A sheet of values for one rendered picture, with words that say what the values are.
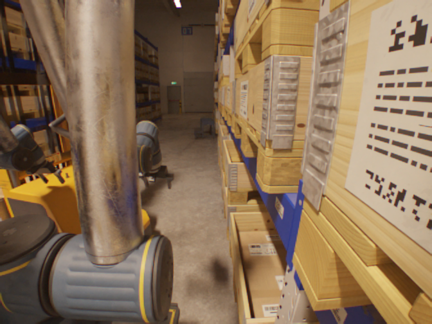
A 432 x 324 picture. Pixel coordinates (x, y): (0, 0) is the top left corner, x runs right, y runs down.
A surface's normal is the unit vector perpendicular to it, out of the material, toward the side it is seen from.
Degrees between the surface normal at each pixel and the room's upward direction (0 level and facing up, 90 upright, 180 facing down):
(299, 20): 90
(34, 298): 75
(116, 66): 84
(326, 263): 90
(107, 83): 82
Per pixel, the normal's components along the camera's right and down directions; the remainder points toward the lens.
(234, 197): 0.02, 0.32
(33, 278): 0.04, -0.35
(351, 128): -1.00, 0.00
